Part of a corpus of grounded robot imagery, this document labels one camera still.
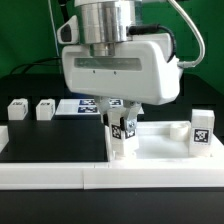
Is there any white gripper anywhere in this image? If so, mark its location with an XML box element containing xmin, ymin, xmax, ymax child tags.
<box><xmin>62</xmin><ymin>33</ymin><xmax>182</xmax><ymax>131</ymax></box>

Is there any white square table top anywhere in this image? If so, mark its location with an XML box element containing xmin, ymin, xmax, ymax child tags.
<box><xmin>105</xmin><ymin>120</ymin><xmax>224</xmax><ymax>164</ymax></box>

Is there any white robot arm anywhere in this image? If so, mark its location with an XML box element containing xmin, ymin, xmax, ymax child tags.
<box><xmin>58</xmin><ymin>0</ymin><xmax>182</xmax><ymax>131</ymax></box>

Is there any white U-shaped obstacle fence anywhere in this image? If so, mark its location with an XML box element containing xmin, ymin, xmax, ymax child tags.
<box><xmin>0</xmin><ymin>124</ymin><xmax>224</xmax><ymax>191</ymax></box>

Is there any white marker base plate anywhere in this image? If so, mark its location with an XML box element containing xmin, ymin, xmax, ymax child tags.
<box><xmin>54</xmin><ymin>98</ymin><xmax>145</xmax><ymax>116</ymax></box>

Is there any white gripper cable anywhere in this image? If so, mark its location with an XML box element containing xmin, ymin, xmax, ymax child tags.
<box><xmin>166</xmin><ymin>0</ymin><xmax>206</xmax><ymax>69</ymax></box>

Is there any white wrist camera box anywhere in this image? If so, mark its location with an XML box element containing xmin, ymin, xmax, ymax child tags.
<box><xmin>57</xmin><ymin>15</ymin><xmax>79</xmax><ymax>44</ymax></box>

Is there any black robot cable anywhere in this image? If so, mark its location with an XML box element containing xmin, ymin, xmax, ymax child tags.
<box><xmin>9</xmin><ymin>56</ymin><xmax>64</xmax><ymax>76</ymax></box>

